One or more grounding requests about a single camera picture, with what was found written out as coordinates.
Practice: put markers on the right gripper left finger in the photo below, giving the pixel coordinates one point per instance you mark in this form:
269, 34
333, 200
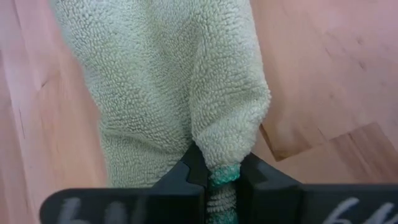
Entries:
174, 202

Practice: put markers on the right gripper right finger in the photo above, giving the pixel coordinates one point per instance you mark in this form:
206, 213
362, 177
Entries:
273, 202

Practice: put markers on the green microfiber towel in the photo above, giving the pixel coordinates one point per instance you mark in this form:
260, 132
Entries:
161, 77

